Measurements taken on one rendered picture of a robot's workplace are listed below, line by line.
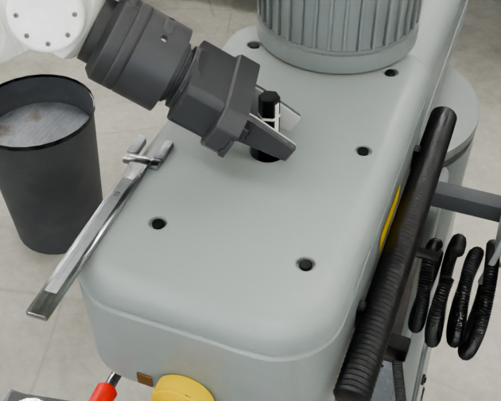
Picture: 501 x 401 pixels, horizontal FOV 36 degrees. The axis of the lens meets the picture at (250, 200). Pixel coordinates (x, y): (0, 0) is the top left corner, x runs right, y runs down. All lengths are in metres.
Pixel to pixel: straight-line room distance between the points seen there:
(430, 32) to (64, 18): 0.72
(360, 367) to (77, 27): 0.39
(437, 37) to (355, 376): 0.71
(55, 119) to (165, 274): 2.57
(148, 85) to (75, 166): 2.34
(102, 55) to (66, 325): 2.44
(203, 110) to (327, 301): 0.21
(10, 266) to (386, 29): 2.65
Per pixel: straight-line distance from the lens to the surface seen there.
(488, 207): 1.15
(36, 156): 2.94
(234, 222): 0.71
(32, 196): 3.10
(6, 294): 3.26
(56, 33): 0.69
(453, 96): 1.47
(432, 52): 1.24
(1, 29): 0.79
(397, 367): 0.99
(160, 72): 0.70
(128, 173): 0.76
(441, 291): 1.17
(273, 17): 0.91
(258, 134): 0.74
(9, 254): 3.41
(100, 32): 0.71
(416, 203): 0.87
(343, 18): 0.87
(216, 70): 0.74
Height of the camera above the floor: 2.39
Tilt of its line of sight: 43 degrees down
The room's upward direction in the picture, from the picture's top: 1 degrees counter-clockwise
